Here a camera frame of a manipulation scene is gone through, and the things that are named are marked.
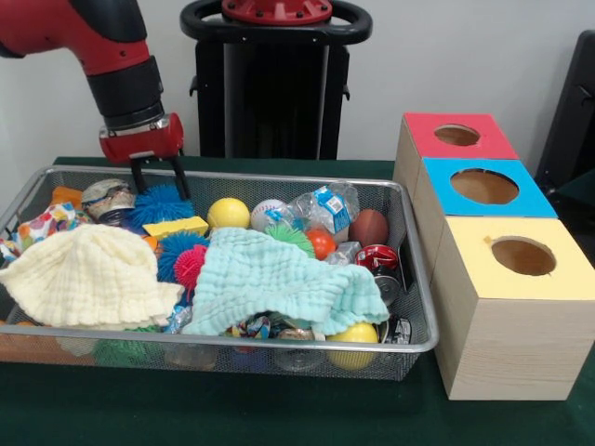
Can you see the dark green table cloth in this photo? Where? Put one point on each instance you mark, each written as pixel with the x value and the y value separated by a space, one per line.
pixel 279 409

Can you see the clear mesh bin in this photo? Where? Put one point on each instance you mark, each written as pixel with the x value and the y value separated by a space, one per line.
pixel 418 358

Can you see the blue spiky ball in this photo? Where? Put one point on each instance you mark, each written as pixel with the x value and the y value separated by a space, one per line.
pixel 160 204

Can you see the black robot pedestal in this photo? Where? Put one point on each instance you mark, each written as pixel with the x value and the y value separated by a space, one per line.
pixel 270 102

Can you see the brown toy football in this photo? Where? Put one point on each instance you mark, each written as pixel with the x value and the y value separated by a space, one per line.
pixel 369 228

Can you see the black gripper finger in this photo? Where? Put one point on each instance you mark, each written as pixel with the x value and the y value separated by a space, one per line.
pixel 179 177
pixel 138 177

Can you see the colourful patterned cloth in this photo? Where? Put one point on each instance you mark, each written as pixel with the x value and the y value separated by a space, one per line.
pixel 46 223

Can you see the yellow rectangular block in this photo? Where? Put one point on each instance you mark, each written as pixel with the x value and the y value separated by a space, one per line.
pixel 175 226

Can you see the white baseball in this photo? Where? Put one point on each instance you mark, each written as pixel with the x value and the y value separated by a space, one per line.
pixel 265 214

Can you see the wooden box with three holes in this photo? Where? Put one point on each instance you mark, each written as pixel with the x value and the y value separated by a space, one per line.
pixel 502 325

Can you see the mint green cloth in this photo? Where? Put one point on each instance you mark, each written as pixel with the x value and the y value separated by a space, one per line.
pixel 270 279

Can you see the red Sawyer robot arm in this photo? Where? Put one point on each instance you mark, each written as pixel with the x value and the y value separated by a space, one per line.
pixel 112 46

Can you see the cream knitted cloth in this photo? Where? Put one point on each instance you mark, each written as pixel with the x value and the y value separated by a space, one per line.
pixel 88 274

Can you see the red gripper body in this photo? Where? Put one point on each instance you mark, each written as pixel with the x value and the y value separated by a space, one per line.
pixel 141 144

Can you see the yellow ball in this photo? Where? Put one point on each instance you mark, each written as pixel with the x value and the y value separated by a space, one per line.
pixel 353 336
pixel 229 214

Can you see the red soda can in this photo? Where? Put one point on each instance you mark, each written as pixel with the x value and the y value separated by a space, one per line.
pixel 376 258

